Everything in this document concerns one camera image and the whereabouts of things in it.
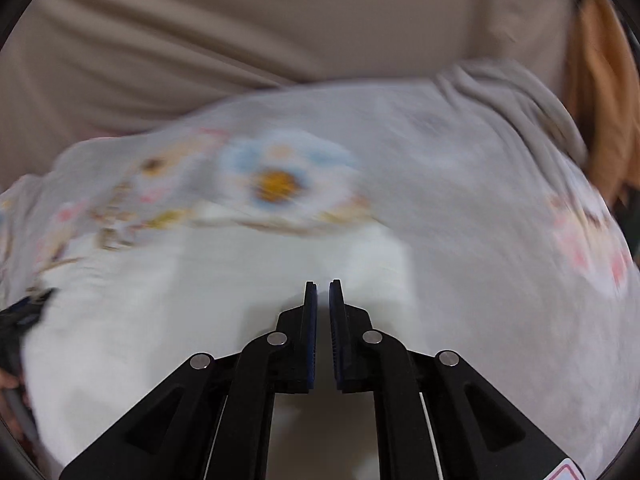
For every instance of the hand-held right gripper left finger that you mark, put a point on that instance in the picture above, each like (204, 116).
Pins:
(310, 340)

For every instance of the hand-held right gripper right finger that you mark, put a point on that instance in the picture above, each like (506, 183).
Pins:
(337, 340)

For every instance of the cream quilted jacket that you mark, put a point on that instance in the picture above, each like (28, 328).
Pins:
(150, 300)

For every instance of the grey printed blanket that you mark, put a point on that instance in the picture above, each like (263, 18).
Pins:
(475, 185)

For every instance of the grey fleece cloth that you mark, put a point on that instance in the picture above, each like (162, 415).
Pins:
(500, 85)

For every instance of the beige curtain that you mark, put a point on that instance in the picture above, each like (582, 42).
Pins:
(250, 25)

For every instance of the orange hanging garment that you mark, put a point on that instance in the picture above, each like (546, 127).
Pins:
(600, 85)

